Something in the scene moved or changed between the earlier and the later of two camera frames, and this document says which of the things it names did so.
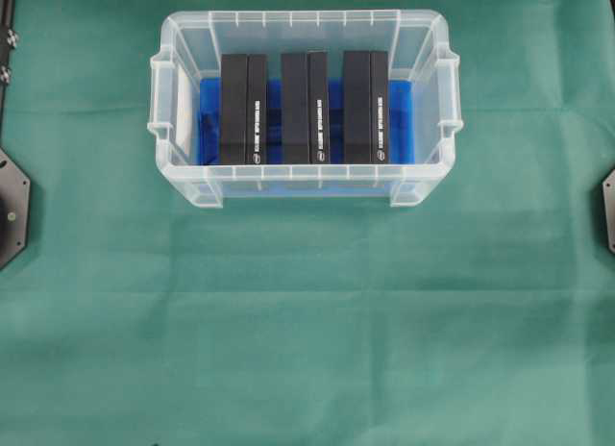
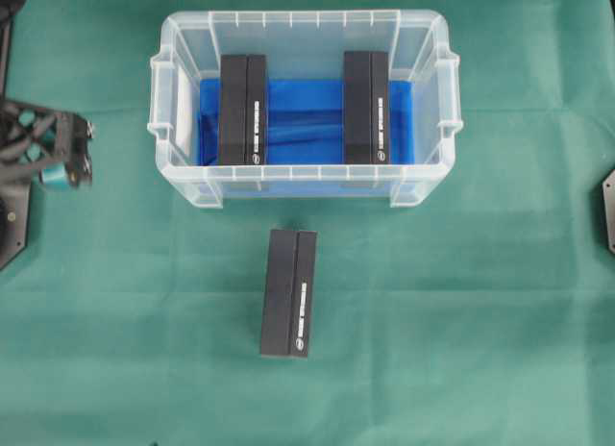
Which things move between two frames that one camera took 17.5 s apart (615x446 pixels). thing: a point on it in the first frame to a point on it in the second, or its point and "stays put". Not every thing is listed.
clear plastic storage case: (306, 102) stays put
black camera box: (365, 111) stays put
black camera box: (243, 109) stays put
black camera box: (305, 109) to (288, 295)
